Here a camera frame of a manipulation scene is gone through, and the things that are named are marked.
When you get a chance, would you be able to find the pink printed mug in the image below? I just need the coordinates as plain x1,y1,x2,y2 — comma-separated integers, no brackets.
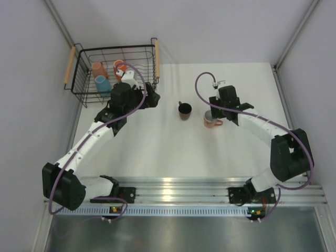
203,110,223,129

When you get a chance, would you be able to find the orange mug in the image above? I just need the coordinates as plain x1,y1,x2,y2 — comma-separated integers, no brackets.
113,60,128,82

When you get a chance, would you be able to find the blue mug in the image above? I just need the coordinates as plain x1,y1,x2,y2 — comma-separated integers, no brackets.
94,75,112,97

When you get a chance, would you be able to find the salmon dotted mug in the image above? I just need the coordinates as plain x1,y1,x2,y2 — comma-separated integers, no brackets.
91,62,109,79

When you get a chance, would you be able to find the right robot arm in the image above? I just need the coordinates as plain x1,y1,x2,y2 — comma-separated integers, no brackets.
209,83,314,204

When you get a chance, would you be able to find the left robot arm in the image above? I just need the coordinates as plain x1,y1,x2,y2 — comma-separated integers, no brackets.
42,82,160,211

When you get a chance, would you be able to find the dark brown mug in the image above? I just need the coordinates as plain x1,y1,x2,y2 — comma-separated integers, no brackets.
178,101,192,121

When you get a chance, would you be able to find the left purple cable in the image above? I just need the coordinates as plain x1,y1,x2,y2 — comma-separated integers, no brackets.
48,62,148,220

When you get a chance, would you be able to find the purple cable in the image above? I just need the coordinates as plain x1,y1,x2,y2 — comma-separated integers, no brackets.
194,71,315,223
48,62,148,220

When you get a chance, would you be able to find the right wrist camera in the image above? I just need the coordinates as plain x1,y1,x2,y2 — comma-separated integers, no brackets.
212,80,229,90

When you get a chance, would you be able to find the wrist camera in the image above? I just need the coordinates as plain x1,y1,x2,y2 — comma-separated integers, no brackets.
212,80,229,90
116,70,140,89

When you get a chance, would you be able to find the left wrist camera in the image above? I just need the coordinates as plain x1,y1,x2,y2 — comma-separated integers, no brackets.
116,70,140,89

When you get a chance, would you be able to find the right wooden rack handle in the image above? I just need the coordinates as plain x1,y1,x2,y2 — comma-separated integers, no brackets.
155,39,160,79

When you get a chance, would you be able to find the wooden rack handle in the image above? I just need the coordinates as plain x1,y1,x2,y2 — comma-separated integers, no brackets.
155,39,160,79
64,45,76,88

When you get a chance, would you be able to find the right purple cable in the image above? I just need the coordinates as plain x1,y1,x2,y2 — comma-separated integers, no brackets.
194,71,315,223

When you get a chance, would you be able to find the black wire dish rack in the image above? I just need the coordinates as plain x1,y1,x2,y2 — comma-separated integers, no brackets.
68,37,159,107

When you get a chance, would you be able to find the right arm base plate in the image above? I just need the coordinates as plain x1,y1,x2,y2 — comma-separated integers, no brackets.
228,187,276,205

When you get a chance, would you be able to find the left wooden rack handle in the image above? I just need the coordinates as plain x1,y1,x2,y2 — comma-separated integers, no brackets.
64,45,76,88

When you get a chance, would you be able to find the aluminium mounting rail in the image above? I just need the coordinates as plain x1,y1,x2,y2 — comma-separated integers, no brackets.
44,177,328,205

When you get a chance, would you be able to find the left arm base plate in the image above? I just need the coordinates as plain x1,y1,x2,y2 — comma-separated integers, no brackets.
90,187,136,204

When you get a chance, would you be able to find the left aluminium frame post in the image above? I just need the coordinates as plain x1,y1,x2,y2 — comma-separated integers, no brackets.
42,0,79,53

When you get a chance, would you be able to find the aluminium frame post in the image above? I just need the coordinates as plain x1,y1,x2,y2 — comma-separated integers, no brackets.
42,0,79,53
272,0,322,71

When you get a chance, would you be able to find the perforated cable duct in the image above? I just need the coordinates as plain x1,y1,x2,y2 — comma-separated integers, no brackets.
58,205,252,217

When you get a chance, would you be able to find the right aluminium frame post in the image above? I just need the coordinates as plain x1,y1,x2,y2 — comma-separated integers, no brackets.
272,0,322,71

